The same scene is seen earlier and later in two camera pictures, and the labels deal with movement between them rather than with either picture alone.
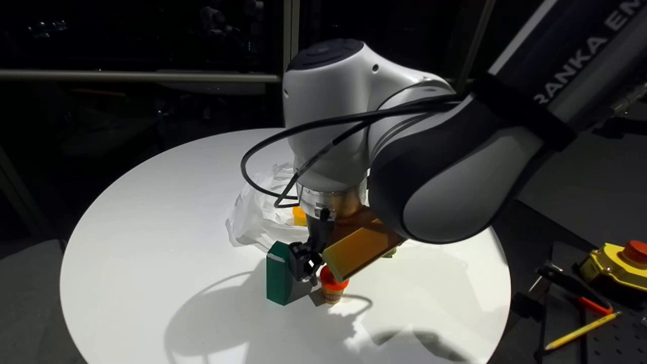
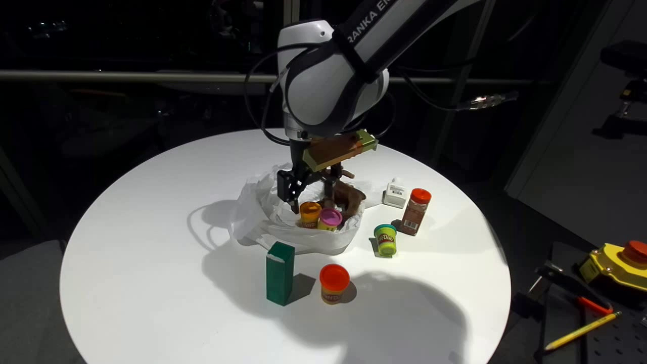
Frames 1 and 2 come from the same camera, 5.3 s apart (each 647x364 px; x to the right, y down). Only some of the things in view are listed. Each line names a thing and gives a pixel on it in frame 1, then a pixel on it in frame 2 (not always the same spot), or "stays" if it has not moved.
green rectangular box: [279, 271] stays
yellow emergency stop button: [623, 262] stays
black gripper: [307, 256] → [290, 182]
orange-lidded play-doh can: [328, 280] stays
